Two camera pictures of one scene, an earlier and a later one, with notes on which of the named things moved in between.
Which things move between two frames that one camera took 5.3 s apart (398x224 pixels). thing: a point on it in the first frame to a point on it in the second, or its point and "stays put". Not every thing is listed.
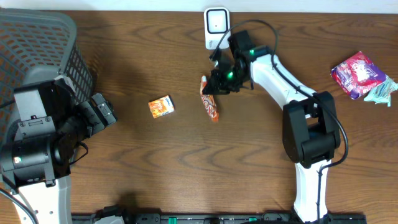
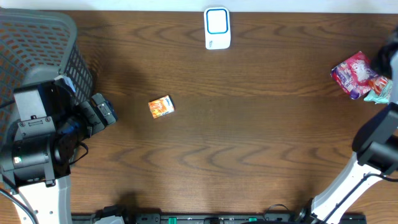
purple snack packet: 357,75 stays put
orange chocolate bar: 209,101 to 379,84
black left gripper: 101,109 stays put
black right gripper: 217,86 to 380,65
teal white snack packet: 381,93 stays put
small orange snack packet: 161,106 stays put
